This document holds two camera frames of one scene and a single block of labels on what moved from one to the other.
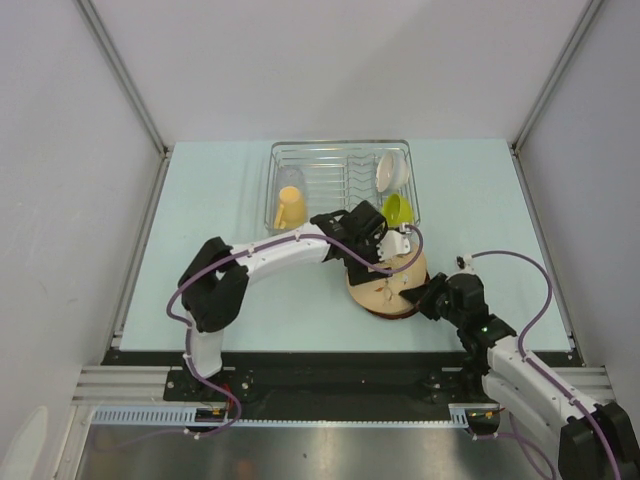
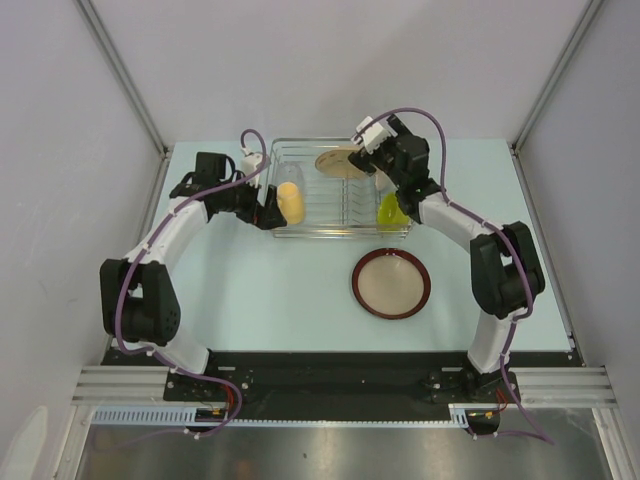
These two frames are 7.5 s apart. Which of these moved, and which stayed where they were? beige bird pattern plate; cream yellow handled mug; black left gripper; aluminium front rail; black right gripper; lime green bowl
Moved: black right gripper; black left gripper; beige bird pattern plate
Stayed: lime green bowl; aluminium front rail; cream yellow handled mug
